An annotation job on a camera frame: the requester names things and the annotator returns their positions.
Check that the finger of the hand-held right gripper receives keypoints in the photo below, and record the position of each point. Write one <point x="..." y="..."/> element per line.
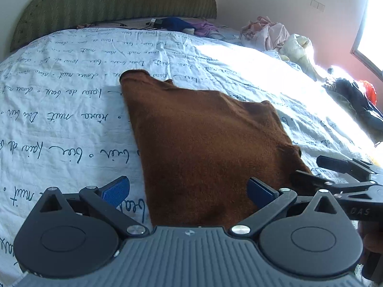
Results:
<point x="314" y="179"/>
<point x="344" y="166"/>

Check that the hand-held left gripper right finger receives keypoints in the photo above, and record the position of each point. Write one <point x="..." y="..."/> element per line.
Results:
<point x="259" y="193"/>

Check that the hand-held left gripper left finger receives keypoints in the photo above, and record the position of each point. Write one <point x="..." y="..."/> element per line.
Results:
<point x="116" y="189"/>

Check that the brown knit sweater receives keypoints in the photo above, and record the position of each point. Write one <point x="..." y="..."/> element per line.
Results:
<point x="203" y="143"/>

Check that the pink crumpled clothes pile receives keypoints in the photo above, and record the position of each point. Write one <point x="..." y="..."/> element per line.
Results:
<point x="266" y="33"/>

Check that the dark clothing pile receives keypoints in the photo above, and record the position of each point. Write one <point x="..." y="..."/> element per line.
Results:
<point x="356" y="98"/>

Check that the red cloth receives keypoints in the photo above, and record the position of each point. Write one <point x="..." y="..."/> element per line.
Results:
<point x="369" y="91"/>

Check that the white script-printed blanket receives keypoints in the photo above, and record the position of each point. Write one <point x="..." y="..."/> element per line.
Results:
<point x="68" y="101"/>

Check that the white cloth bundle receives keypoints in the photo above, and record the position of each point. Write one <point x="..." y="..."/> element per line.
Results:
<point x="299" y="52"/>

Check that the window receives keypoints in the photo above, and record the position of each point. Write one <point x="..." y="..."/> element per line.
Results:
<point x="369" y="41"/>

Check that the small pink cloth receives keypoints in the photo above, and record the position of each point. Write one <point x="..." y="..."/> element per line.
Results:
<point x="86" y="25"/>

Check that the purple cloth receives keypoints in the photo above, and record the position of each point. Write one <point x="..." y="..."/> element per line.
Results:
<point x="205" y="28"/>

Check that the dark blue cloth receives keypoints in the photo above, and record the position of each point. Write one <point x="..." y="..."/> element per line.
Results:
<point x="177" y="24"/>

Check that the green upholstered headboard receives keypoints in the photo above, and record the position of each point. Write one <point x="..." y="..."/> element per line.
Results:
<point x="113" y="3"/>

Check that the white wall switch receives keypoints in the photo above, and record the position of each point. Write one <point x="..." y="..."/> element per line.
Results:
<point x="317" y="5"/>

